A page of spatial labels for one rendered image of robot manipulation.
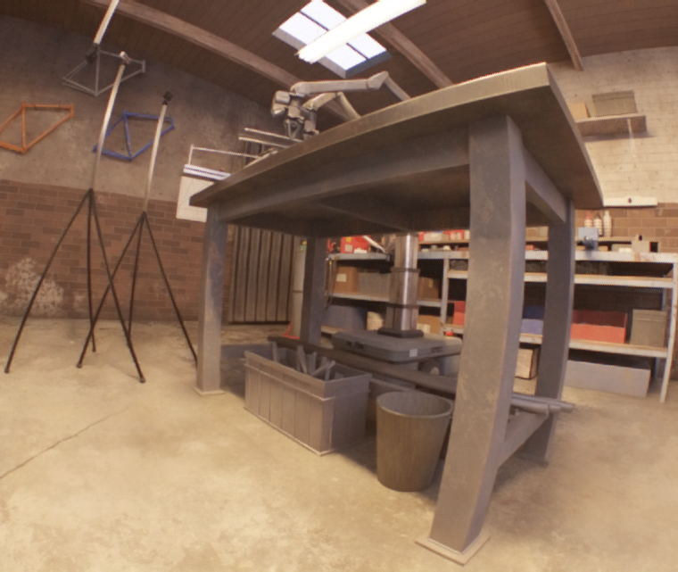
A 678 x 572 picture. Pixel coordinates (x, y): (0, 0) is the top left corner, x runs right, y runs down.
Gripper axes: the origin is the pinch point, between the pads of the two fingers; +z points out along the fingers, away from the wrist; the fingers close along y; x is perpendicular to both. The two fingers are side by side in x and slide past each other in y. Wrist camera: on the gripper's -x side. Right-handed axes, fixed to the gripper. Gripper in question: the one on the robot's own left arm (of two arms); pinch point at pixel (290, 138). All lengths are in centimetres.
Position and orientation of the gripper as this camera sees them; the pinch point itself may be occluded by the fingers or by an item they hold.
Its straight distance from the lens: 159.2
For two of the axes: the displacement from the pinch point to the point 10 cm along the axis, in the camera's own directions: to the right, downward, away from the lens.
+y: 4.9, 0.3, -8.7
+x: 8.7, 0.6, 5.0
